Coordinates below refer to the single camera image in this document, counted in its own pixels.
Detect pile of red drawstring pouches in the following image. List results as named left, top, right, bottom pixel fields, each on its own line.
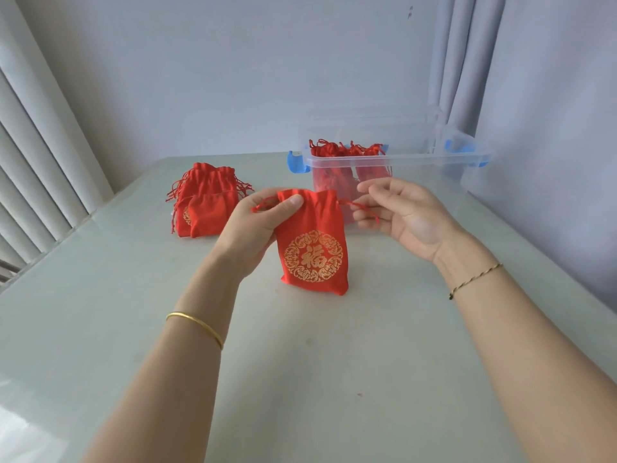
left=166, top=162, right=254, bottom=239

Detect clear plastic storage box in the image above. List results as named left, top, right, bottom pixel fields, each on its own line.
left=287, top=125, right=490, bottom=227

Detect gold bangle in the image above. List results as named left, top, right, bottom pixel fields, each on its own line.
left=165, top=311, right=224, bottom=351

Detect white vertical blinds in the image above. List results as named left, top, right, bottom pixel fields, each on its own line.
left=0, top=0, right=116, bottom=280

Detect person's left forearm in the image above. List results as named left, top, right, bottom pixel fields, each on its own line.
left=82, top=250, right=242, bottom=463

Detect thin braided bracelet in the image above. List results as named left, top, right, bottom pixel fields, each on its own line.
left=448, top=262, right=504, bottom=301

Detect person's left hand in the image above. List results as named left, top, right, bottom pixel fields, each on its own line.
left=211, top=187, right=305, bottom=283

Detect grey curtain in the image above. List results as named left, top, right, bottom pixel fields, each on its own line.
left=426, top=0, right=617, bottom=314

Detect metal railing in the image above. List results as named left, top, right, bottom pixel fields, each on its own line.
left=0, top=259, right=22, bottom=285

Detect person's right hand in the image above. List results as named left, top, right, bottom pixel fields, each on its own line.
left=350, top=177, right=466, bottom=264

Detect person's right forearm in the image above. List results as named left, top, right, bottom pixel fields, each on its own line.
left=433, top=231, right=617, bottom=463

